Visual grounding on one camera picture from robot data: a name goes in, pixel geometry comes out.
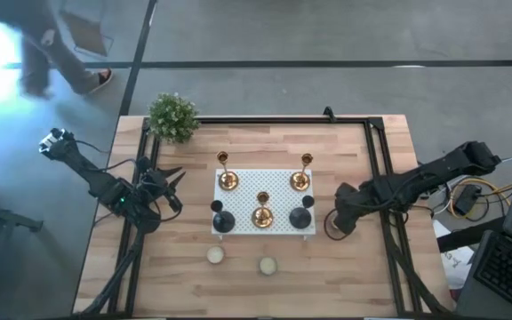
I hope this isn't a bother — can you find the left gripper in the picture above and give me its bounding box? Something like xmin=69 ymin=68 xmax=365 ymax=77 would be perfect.
xmin=139 ymin=156 xmax=188 ymax=214

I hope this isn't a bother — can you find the black candlestick holder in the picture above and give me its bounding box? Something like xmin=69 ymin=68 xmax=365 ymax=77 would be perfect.
xmin=210 ymin=199 xmax=236 ymax=234
xmin=288 ymin=194 xmax=316 ymax=231

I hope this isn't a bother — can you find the gold candlestick holder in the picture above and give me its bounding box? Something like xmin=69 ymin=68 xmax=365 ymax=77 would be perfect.
xmin=289 ymin=152 xmax=314 ymax=193
xmin=215 ymin=150 xmax=240 ymax=192
xmin=251 ymin=190 xmax=275 ymax=229

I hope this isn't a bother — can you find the cream tealight candle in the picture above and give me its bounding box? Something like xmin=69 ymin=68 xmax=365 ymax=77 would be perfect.
xmin=205 ymin=245 xmax=226 ymax=266

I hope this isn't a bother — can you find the potted green plant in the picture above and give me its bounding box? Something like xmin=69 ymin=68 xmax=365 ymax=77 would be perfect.
xmin=147 ymin=92 xmax=202 ymax=145

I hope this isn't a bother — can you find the white perforated shelf riser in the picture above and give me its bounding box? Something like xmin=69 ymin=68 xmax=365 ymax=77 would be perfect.
xmin=211 ymin=168 xmax=317 ymax=242

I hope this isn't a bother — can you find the black power brick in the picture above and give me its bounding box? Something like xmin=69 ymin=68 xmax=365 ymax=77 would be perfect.
xmin=453 ymin=183 xmax=484 ymax=218

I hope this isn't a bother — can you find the white paper sheet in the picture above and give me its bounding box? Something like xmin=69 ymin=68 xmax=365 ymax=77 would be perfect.
xmin=432 ymin=220 xmax=477 ymax=292

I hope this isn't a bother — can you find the black keyboard desk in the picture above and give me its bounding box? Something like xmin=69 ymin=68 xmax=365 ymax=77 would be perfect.
xmin=453 ymin=228 xmax=512 ymax=320

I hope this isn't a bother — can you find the person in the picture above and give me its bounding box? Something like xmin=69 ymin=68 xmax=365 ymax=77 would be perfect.
xmin=0 ymin=0 xmax=115 ymax=100

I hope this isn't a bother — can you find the black tripod stand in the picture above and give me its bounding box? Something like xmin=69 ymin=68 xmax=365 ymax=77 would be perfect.
xmin=0 ymin=177 xmax=44 ymax=235

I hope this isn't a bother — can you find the black computer keyboard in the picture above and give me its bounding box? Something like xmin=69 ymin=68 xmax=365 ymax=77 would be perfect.
xmin=473 ymin=234 xmax=512 ymax=317

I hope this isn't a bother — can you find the black aluminium table frame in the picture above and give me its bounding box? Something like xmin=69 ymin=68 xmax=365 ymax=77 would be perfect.
xmin=77 ymin=116 xmax=455 ymax=317

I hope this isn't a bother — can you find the yellow cable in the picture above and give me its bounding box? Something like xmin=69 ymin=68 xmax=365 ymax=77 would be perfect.
xmin=449 ymin=176 xmax=512 ymax=221

